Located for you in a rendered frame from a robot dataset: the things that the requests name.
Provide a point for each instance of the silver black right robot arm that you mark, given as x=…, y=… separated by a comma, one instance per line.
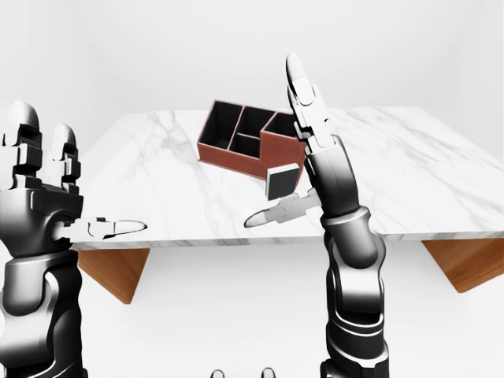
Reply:
x=354, y=283

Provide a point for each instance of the red-brown desk caddy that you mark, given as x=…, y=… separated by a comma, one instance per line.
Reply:
x=277, y=151

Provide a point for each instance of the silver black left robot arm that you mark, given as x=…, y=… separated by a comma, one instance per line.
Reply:
x=35, y=315

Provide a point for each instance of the black book with white edges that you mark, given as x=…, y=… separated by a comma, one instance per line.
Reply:
x=282, y=182

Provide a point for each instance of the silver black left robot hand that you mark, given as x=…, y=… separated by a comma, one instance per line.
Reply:
x=35, y=212

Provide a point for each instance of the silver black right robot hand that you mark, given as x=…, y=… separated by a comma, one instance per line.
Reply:
x=334, y=181

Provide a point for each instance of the small dark rounded shape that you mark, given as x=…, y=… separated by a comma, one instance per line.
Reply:
x=268, y=373
x=217, y=374

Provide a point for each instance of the wooden table leg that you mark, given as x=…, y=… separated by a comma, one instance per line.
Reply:
x=114, y=271
x=468, y=264

